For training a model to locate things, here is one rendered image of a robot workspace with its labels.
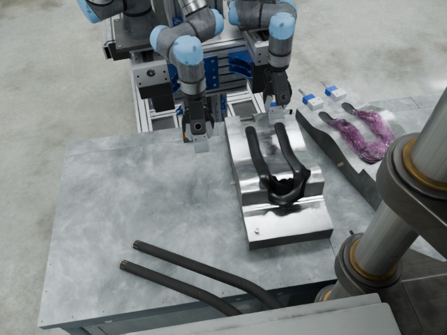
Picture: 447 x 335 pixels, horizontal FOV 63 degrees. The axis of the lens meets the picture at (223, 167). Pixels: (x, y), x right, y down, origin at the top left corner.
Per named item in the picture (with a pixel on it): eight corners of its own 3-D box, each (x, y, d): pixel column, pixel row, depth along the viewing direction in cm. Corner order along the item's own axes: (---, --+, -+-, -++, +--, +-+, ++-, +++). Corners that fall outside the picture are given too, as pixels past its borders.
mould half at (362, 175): (295, 117, 148) (298, 97, 139) (347, 97, 154) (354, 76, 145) (377, 213, 120) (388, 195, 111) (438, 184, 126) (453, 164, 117)
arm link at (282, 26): (297, 10, 110) (295, 26, 105) (293, 42, 119) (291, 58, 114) (271, 8, 112) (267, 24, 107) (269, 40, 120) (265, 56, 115)
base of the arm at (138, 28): (122, 22, 153) (115, -1, 145) (157, 16, 154) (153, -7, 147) (124, 42, 144) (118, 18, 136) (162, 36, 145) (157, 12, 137)
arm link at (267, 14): (265, -5, 120) (260, 13, 114) (299, -3, 118) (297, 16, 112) (264, 17, 126) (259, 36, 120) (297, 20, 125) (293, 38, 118)
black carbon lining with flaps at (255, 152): (243, 130, 135) (243, 111, 128) (285, 125, 136) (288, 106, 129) (262, 211, 114) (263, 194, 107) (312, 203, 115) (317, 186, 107)
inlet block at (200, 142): (191, 126, 133) (189, 115, 129) (205, 124, 133) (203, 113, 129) (194, 153, 125) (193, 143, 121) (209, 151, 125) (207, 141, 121)
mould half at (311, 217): (225, 133, 144) (223, 108, 133) (289, 125, 145) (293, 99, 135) (249, 250, 114) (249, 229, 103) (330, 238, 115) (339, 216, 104)
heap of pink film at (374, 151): (320, 123, 137) (324, 108, 131) (359, 108, 142) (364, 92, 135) (366, 172, 123) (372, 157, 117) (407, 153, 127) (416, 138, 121)
